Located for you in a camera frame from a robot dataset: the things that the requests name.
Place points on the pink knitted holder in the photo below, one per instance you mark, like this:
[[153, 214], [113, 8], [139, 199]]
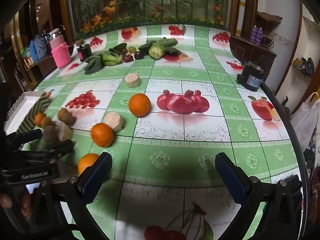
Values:
[[61, 55]]

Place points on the person's left hand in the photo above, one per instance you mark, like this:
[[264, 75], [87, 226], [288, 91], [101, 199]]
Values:
[[25, 203]]

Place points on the green striped paper tray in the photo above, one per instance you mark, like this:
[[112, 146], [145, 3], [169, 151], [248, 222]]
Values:
[[23, 108]]

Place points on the blue kettle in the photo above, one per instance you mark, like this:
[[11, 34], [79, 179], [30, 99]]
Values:
[[37, 48]]

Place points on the wooden side table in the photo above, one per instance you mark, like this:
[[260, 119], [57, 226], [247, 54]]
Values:
[[42, 66]]

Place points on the black pump motor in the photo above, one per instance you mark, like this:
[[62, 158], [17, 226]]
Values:
[[251, 77]]

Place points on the fruit print green tablecloth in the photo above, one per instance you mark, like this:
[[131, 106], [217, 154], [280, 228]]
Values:
[[175, 155]]

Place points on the brown kiwi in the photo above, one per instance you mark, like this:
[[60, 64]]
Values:
[[49, 133], [66, 117], [47, 122]]

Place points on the brownish tomato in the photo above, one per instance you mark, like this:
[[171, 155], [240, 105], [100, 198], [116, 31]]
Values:
[[124, 51]]

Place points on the black jar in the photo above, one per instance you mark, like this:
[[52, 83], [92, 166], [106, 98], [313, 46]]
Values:
[[84, 52]]

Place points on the pink lidded bottle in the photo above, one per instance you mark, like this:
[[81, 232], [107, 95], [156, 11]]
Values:
[[56, 38]]

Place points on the green tomato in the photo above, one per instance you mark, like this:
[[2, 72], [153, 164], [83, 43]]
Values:
[[132, 48]]

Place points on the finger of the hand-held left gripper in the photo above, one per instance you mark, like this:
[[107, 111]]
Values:
[[58, 148], [28, 135]]

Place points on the white plastic bag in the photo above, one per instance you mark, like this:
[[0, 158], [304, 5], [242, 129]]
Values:
[[306, 120]]

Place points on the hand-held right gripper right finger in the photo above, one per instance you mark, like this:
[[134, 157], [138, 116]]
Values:
[[231, 178]]

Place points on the beige ridged cut stalk piece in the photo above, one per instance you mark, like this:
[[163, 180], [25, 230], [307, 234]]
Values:
[[114, 121], [132, 79], [64, 132]]

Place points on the dark red fruit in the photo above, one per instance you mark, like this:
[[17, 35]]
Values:
[[127, 58]]

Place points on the framed artificial flower panel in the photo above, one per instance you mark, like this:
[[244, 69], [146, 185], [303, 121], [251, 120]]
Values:
[[150, 0]]

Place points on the wooden shelf unit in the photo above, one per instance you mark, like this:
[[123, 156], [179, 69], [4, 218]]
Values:
[[250, 47]]

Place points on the orange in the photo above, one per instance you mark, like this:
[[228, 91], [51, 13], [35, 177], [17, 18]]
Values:
[[38, 119], [139, 104], [86, 162], [102, 134]]

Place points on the green bok choy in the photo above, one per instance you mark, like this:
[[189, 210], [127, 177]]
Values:
[[106, 59], [156, 48]]

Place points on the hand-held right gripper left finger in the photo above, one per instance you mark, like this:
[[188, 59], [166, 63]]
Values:
[[96, 177]]

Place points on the purple bottles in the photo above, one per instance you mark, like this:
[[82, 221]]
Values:
[[257, 35]]

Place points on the dark purple plum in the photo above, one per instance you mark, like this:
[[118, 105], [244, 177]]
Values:
[[138, 55]]

